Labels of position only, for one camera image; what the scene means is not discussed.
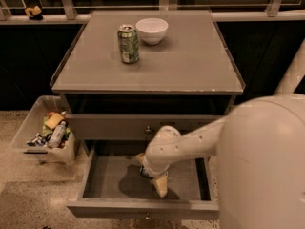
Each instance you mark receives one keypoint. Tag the grey open middle drawer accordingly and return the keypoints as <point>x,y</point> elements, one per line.
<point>114,188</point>

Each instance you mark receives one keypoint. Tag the yellow sponge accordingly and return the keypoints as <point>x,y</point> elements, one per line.
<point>54,120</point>

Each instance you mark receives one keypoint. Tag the yellow and black toy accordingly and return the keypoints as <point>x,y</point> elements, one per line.
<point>34,13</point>

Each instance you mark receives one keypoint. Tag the clear plastic storage bin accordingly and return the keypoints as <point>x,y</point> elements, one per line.
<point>34,124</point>

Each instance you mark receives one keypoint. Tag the grey upper drawer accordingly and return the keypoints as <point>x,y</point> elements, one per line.
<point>131,126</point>

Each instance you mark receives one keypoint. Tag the metal window railing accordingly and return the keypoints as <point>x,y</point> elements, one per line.
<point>69,11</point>

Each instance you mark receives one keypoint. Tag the white ceramic bowl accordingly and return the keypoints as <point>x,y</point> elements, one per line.
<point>152,30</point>

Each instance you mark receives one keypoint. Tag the white plastic bottle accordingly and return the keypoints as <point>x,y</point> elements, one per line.
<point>57,135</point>

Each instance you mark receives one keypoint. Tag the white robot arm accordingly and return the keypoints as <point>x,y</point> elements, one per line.
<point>260,150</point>

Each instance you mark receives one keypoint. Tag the dark snack packet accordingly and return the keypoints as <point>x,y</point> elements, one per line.
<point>38,141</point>

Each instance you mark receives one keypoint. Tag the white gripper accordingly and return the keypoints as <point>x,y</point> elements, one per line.
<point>153,170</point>

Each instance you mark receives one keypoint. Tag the brass drawer knob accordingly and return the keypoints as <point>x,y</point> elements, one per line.
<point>148,130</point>
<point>148,216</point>

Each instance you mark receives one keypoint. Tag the brass middle drawer knob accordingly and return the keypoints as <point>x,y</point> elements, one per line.
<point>148,216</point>

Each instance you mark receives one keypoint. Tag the green soda can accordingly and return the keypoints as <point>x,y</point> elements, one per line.
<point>128,43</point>

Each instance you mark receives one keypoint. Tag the grey cabinet with counter top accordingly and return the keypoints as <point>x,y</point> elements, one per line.
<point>190,72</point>

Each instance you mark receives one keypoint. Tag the brass upper drawer knob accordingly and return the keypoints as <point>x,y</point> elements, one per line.
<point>148,130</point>

